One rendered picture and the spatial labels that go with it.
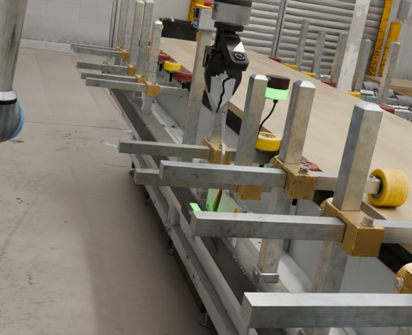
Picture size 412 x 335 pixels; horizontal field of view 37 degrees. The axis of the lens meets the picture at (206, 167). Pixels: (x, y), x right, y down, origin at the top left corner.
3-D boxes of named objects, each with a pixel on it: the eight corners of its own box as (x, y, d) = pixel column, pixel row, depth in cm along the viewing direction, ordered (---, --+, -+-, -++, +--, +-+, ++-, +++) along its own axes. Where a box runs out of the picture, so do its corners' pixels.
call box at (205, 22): (197, 31, 188) (201, 5, 186) (192, 28, 195) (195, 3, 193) (219, 34, 191) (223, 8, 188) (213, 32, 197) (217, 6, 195)
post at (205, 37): (179, 169, 203) (201, 29, 190) (176, 164, 207) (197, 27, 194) (193, 169, 204) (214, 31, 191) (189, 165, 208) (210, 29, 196)
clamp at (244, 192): (240, 199, 147) (244, 179, 145) (224, 180, 159) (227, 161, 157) (262, 201, 148) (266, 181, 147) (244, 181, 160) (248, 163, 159)
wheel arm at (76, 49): (74, 54, 324) (74, 46, 323) (73, 53, 327) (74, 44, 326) (155, 64, 337) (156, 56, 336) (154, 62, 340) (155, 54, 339)
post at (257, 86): (221, 260, 159) (254, 74, 145) (217, 254, 162) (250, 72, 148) (234, 260, 160) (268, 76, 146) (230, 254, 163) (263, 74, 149)
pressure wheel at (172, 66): (177, 85, 298) (180, 61, 295) (179, 88, 290) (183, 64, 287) (160, 82, 296) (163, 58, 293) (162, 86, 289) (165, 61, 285)
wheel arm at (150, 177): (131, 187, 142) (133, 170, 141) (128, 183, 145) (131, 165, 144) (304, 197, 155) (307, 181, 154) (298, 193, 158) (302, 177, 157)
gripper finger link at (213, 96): (210, 108, 156) (216, 72, 153) (217, 113, 151) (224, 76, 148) (199, 107, 155) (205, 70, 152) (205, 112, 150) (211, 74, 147)
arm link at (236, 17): (256, 8, 143) (216, 2, 140) (253, 29, 144) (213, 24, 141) (244, 4, 151) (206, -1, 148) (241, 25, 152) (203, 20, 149)
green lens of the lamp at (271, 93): (266, 98, 146) (268, 88, 146) (258, 92, 152) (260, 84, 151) (290, 100, 148) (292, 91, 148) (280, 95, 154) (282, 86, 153)
